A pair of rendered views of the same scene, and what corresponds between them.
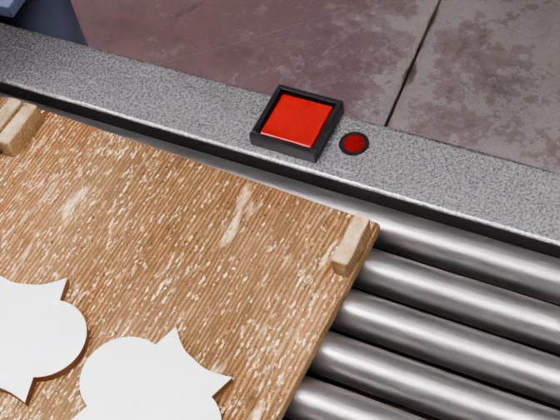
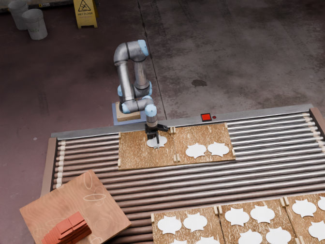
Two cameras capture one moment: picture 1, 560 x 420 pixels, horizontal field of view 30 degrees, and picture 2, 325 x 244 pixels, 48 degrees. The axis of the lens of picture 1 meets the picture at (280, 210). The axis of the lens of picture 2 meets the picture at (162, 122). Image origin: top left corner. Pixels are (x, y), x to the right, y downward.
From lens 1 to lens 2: 2.01 m
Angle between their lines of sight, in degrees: 26
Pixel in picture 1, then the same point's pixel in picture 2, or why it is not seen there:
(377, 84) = not seen: hidden behind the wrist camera
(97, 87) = (175, 123)
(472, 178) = (230, 115)
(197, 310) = (214, 139)
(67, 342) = (203, 148)
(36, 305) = (196, 146)
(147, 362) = (214, 145)
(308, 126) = (208, 117)
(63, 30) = not seen: hidden behind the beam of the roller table
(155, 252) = (203, 136)
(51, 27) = not seen: hidden behind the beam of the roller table
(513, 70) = (185, 115)
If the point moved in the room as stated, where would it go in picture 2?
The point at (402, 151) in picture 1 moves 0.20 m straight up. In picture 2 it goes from (220, 115) to (222, 97)
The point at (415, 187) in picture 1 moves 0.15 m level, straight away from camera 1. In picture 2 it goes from (225, 118) to (214, 107)
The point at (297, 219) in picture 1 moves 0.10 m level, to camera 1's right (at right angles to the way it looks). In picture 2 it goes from (216, 126) to (225, 120)
